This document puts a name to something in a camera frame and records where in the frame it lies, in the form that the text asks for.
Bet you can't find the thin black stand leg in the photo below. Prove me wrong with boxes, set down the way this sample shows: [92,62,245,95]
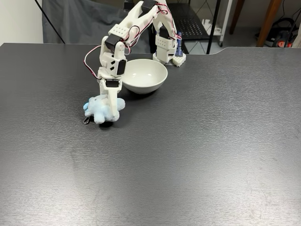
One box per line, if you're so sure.
[34,0,66,44]

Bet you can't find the black red vacuum cleaner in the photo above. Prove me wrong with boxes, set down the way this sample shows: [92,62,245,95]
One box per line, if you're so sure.
[255,16,301,48]

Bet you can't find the red white servo cable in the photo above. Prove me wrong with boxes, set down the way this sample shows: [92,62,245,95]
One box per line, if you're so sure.
[83,44,104,80]

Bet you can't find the white ceramic bowl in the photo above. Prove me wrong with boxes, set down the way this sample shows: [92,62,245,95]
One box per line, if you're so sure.
[121,58,168,95]

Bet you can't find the skyblue plush doll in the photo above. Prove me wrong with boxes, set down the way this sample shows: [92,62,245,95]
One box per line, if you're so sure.
[82,94,126,125]

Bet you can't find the blue table clamp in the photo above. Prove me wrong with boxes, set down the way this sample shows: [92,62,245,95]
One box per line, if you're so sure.
[175,32,184,57]

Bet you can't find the thick wooden furniture leg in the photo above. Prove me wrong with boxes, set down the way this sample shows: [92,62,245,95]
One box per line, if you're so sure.
[255,0,283,47]

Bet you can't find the black metal rack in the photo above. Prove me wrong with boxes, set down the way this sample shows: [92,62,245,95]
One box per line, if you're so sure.
[150,0,222,55]

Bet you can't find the gray cloth backdrop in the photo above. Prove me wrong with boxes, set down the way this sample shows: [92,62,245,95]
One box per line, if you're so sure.
[42,0,151,54]

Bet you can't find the slim wooden furniture leg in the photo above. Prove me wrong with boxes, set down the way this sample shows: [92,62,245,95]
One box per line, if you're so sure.
[229,0,246,35]

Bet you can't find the white cart frame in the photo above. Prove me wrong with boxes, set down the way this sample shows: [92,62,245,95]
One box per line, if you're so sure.
[219,0,233,47]

